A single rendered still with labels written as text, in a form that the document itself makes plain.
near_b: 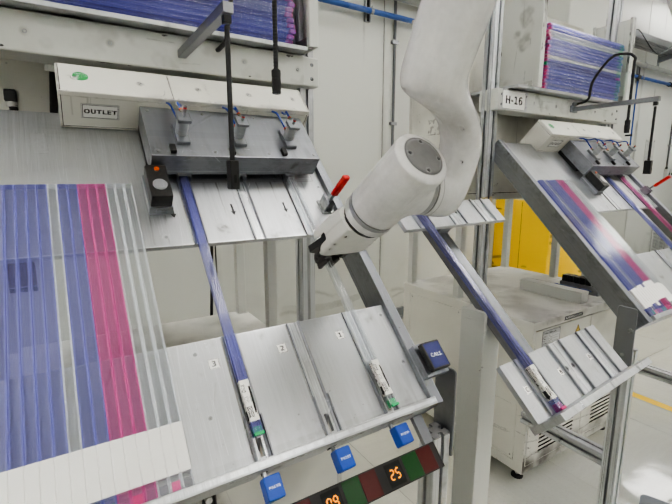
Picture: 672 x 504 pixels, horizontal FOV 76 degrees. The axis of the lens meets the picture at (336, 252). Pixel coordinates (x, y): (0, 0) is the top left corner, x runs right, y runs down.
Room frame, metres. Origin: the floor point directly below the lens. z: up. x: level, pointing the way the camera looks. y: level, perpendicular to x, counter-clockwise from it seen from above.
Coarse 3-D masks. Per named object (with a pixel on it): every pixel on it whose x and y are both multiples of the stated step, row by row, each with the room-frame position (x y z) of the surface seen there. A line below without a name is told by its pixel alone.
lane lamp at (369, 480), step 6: (366, 474) 0.56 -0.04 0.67; (372, 474) 0.57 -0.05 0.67; (360, 480) 0.55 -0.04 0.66; (366, 480) 0.56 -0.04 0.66; (372, 480) 0.56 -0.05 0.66; (378, 480) 0.56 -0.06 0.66; (366, 486) 0.55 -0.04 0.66; (372, 486) 0.55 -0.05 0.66; (378, 486) 0.56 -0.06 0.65; (366, 492) 0.54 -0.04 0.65; (372, 492) 0.55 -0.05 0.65; (378, 492) 0.55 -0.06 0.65; (372, 498) 0.54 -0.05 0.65
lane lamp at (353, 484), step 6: (348, 480) 0.55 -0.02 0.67; (354, 480) 0.55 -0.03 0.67; (342, 486) 0.54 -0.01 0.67; (348, 486) 0.54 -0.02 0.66; (354, 486) 0.54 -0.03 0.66; (360, 486) 0.55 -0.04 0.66; (348, 492) 0.54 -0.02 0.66; (354, 492) 0.54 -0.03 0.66; (360, 492) 0.54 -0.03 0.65; (348, 498) 0.53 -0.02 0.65; (354, 498) 0.53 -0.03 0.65; (360, 498) 0.54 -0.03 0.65
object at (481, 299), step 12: (420, 216) 0.88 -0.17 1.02; (432, 228) 0.86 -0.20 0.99; (444, 252) 0.83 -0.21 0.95; (456, 264) 0.81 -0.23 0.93; (468, 276) 0.79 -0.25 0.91; (468, 288) 0.78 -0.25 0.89; (480, 300) 0.76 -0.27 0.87; (492, 312) 0.74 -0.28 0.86; (504, 324) 0.73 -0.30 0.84; (504, 336) 0.72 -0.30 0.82; (516, 348) 0.70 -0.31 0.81; (528, 360) 0.69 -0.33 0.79
